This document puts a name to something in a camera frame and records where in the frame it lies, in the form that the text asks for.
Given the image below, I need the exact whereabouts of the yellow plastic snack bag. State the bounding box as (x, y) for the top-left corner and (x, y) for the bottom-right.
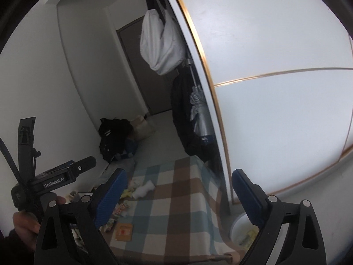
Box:
(120, 188), (133, 199)

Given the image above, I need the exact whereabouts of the white tissue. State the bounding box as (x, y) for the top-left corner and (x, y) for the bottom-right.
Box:
(132, 180), (156, 199)

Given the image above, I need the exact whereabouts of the white trash bin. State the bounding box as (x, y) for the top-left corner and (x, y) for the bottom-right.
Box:
(230, 213), (259, 251)

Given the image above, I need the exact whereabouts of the left hand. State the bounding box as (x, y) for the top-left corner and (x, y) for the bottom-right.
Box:
(11, 211), (41, 251)

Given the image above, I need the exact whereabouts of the orange snack packet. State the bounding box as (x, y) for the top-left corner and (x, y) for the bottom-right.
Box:
(115, 223), (133, 242)

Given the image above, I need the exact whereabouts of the clear plastic bag on floor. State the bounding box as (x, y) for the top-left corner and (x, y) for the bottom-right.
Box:
(99, 158), (135, 183)

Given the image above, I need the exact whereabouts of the black clothes pile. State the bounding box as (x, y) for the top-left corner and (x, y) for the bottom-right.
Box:
(98, 118), (134, 163)

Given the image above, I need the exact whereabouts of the checkered tablecloth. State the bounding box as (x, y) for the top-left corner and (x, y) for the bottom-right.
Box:
(103, 156), (244, 264)

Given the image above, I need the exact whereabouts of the black hanging coat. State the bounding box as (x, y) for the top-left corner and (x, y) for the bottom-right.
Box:
(171, 67), (218, 162)

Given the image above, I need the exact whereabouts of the beige bag by door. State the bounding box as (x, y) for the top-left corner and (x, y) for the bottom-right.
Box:
(130, 115), (156, 142)

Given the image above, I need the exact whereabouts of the grey door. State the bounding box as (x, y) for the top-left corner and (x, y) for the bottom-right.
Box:
(117, 17), (178, 115)

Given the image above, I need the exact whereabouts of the white sliding closet door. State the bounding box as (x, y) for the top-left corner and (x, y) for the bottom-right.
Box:
(169, 0), (352, 194)

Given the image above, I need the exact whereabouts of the white hanging bag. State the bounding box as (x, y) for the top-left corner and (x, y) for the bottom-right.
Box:
(139, 9), (186, 75)

